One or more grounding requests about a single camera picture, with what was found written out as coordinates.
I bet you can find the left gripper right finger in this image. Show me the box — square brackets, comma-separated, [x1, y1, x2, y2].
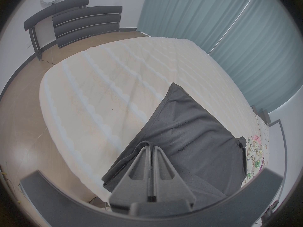
[153, 146, 196, 209]

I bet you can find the black cable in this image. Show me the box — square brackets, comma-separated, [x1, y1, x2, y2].
[89, 196, 110, 209]

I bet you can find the white printed pillow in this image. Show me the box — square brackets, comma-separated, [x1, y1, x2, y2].
[257, 117, 270, 161]

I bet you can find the dark grey chest of drawers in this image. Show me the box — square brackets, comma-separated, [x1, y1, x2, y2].
[52, 6, 123, 49]

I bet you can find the grey bedside table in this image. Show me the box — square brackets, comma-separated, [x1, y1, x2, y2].
[250, 105, 272, 125]

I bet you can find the bed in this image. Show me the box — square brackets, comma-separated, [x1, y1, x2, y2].
[38, 36, 288, 209]

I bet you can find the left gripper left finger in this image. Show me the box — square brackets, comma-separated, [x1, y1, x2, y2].
[108, 142, 152, 213]

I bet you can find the blue-green curtain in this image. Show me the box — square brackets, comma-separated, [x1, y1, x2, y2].
[137, 0, 259, 55]
[208, 0, 303, 114]

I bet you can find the dark grey dressing table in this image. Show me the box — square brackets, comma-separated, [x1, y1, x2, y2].
[24, 0, 90, 61]

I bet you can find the white printed pyjama top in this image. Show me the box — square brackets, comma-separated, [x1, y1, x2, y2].
[245, 139, 265, 181]

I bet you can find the black shirt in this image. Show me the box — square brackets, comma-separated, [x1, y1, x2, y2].
[101, 82, 248, 198]

